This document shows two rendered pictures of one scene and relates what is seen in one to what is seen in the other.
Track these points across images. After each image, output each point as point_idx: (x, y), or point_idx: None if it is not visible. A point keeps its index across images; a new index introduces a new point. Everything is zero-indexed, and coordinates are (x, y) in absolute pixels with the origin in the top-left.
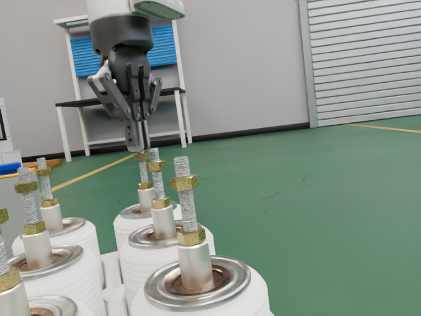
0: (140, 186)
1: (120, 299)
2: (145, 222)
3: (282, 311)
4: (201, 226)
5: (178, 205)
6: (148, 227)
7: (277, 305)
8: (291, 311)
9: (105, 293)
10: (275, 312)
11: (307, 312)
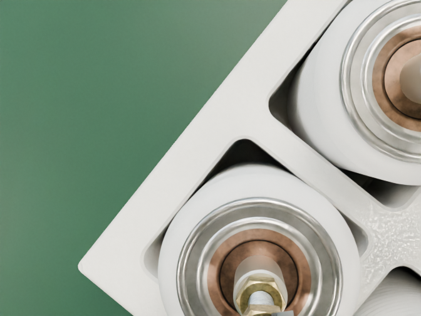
0: (285, 302)
1: (420, 197)
2: (336, 221)
3: (20, 126)
4: (373, 11)
5: (193, 219)
6: (405, 151)
7: (2, 143)
8: (13, 111)
9: (415, 246)
10: (27, 138)
11: (5, 80)
